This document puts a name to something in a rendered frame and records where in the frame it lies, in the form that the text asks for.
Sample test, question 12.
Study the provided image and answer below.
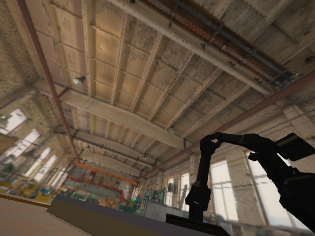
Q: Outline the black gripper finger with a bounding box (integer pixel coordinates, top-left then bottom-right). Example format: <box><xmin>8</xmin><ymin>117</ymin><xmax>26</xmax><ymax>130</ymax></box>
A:
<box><xmin>286</xmin><ymin>206</ymin><xmax>315</xmax><ymax>233</ymax></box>
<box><xmin>291</xmin><ymin>194</ymin><xmax>315</xmax><ymax>221</ymax></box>

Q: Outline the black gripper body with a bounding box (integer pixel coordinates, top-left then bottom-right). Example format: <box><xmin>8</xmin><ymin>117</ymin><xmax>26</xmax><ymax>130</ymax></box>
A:
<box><xmin>265</xmin><ymin>163</ymin><xmax>315</xmax><ymax>208</ymax></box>

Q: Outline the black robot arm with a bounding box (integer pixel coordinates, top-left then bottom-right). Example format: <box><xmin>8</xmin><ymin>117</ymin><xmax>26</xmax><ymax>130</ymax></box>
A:
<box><xmin>185</xmin><ymin>132</ymin><xmax>315</xmax><ymax>222</ymax></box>

